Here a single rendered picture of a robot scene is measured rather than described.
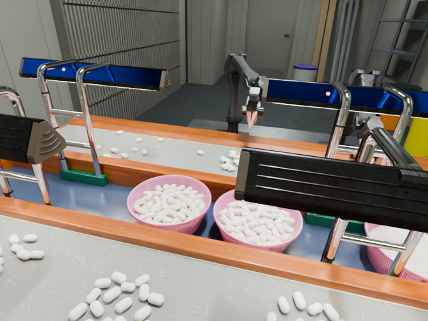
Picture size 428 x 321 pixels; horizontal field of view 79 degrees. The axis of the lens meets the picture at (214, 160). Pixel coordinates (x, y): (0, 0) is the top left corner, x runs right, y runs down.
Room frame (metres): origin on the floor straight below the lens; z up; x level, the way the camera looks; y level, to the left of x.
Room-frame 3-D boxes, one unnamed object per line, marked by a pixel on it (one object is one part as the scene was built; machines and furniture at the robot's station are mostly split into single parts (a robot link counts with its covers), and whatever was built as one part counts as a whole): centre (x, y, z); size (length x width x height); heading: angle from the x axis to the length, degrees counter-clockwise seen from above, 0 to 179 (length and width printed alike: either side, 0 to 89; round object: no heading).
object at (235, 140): (1.19, -0.09, 0.67); 1.81 x 0.12 x 0.19; 78
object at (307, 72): (5.19, -1.66, 0.28); 0.49 x 0.46 x 0.57; 172
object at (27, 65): (1.04, 0.49, 1.08); 0.62 x 0.08 x 0.07; 78
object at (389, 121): (3.60, -2.53, 0.30); 0.38 x 0.37 x 0.59; 79
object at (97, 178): (0.96, 0.51, 0.90); 0.20 x 0.19 x 0.45; 78
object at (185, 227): (0.68, 0.14, 0.72); 0.27 x 0.27 x 0.10
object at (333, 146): (0.76, -0.44, 0.90); 0.20 x 0.19 x 0.45; 78
